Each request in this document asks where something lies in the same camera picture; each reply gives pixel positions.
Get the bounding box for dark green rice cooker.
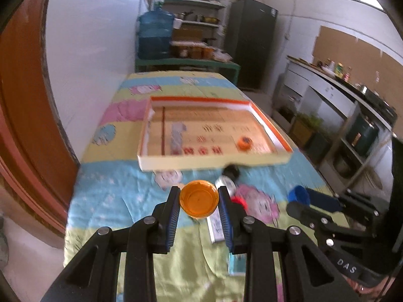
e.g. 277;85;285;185
345;113;380;156

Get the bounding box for metal pot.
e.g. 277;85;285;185
333;155;355;177

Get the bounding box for cardboard sheet on wall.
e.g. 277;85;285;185
312;25;403;92

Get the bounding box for blue water jug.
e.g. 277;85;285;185
137;0;175;60

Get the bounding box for white bottle cap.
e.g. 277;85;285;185
215;176;237;196

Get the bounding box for plain orange bottle cap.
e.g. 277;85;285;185
179;180;220;219

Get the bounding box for teal crane-print lighter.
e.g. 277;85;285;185
228;252;247;276

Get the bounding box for dark refrigerator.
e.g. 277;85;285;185
224;0;279;90

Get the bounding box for green leafy vegetables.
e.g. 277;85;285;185
296;112;325;131

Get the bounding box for white kitchen counter cabinet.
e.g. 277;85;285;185
273;56;397;196

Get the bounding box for orange-rimmed cardboard box tray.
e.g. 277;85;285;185
138;96;293;172

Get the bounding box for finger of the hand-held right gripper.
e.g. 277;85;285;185
286;201;339;230
305;188;344;213

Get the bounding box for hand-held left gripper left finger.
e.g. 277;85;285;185
41;186;181;302

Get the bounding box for black bottle cap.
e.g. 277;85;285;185
223;164;240;180

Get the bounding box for brown wooden door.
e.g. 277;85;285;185
0;0;81;243

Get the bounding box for black gas stove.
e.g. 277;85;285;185
359;85;398;119

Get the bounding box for blue bottle cap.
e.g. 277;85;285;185
287;185;311;205

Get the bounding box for plastic bag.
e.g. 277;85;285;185
212;50;233;63

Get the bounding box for white cartoon lighter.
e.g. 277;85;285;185
207;209;225;245

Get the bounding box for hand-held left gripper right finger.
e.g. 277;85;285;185
218;185;359;302

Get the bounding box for green low table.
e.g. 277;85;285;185
135;57;241;85

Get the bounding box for cardboard box on shelf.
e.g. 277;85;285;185
173;27;205;41

